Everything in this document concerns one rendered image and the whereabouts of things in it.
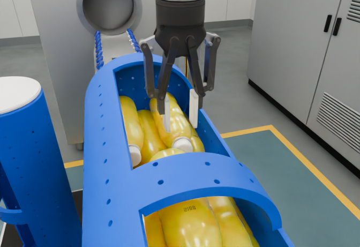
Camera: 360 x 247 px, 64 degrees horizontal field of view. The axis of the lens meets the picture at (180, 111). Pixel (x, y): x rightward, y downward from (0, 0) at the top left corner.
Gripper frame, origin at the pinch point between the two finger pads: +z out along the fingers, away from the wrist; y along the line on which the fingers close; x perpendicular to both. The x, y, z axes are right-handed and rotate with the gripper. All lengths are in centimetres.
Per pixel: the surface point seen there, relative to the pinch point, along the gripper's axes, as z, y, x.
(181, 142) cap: 7.1, -0.4, 0.2
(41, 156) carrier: 38, 38, -43
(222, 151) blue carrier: 10.4, -8.8, 1.3
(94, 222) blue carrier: 2.2, 16.2, 18.8
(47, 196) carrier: 56, 40, -42
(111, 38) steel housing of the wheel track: 27, 6, -140
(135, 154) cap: 7.5, 9.0, 0.8
